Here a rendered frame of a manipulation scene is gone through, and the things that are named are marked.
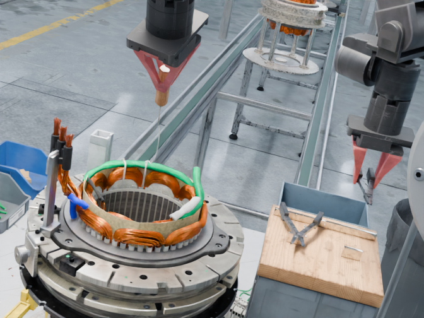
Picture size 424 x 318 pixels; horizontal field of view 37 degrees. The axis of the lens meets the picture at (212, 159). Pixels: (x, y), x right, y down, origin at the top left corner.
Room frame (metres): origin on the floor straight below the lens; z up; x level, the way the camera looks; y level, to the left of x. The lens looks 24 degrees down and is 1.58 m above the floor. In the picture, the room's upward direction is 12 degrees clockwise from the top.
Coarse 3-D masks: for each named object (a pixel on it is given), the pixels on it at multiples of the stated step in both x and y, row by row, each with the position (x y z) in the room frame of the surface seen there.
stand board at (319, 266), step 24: (312, 216) 0.99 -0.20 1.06; (264, 240) 0.87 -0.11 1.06; (312, 240) 0.90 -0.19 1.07; (336, 240) 0.92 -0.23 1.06; (360, 240) 0.94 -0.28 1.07; (264, 264) 0.80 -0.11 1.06; (288, 264) 0.82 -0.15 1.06; (312, 264) 0.83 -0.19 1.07; (336, 264) 0.84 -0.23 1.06; (360, 264) 0.86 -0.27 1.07; (312, 288) 0.80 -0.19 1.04; (336, 288) 0.79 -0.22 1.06; (360, 288) 0.79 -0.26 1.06
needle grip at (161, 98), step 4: (160, 68) 0.79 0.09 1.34; (164, 68) 0.79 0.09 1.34; (160, 72) 0.79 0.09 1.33; (164, 72) 0.78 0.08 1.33; (160, 76) 0.79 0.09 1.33; (164, 76) 0.79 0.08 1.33; (160, 80) 0.79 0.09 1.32; (168, 88) 0.80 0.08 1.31; (156, 92) 0.80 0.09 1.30; (160, 92) 0.80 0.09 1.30; (168, 92) 0.81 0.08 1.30; (156, 96) 0.80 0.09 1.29; (160, 96) 0.80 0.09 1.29; (164, 96) 0.80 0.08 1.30; (156, 100) 0.80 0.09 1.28; (160, 100) 0.80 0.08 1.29; (164, 100) 0.80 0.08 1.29; (160, 104) 0.80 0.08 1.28; (164, 104) 0.81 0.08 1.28
